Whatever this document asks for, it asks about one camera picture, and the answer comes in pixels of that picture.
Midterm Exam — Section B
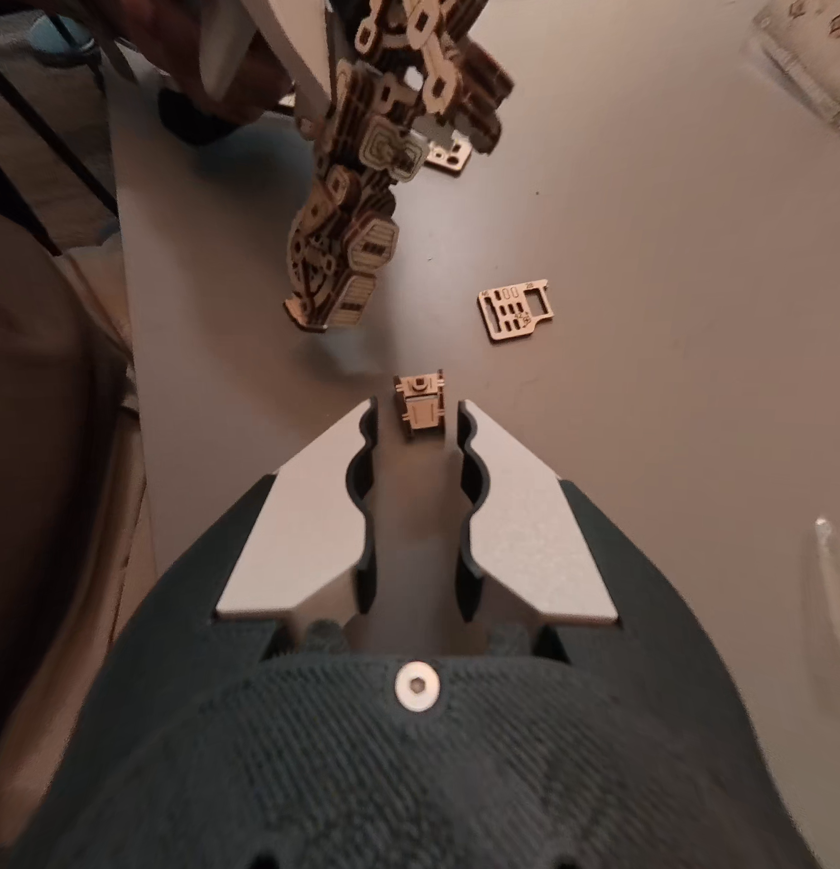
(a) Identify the person's left hand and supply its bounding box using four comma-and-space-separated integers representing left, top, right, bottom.
117, 0, 295, 118

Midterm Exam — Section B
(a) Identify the slotted wooden puzzle piece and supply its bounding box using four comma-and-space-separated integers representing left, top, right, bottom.
477, 277, 554, 346

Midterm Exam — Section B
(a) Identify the black metal desk leg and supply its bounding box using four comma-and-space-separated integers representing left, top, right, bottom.
0, 54, 120, 258

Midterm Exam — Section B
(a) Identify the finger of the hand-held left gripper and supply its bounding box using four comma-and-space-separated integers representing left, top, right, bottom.
257, 0, 341, 121
199, 0, 259, 97

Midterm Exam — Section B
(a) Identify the wooden robot model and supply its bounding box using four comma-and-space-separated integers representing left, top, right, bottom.
284, 0, 516, 334

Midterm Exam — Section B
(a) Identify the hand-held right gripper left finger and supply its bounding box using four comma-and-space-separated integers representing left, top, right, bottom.
215, 398, 381, 623

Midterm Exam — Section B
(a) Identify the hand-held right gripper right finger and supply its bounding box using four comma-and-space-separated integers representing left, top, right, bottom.
452, 399, 619, 627

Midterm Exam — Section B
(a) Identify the person's leg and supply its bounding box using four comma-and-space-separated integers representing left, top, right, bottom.
0, 204, 157, 816

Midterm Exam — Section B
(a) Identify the clear plastic packet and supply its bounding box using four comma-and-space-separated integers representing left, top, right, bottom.
751, 0, 840, 149

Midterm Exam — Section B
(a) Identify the small wooden model block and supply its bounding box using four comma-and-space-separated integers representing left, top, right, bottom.
393, 368, 450, 438

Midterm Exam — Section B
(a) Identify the small wooden puzzle piece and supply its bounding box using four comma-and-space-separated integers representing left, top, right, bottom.
423, 132, 475, 180

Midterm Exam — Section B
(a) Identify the teal office chair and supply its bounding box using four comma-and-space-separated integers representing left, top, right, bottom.
24, 12, 99, 67

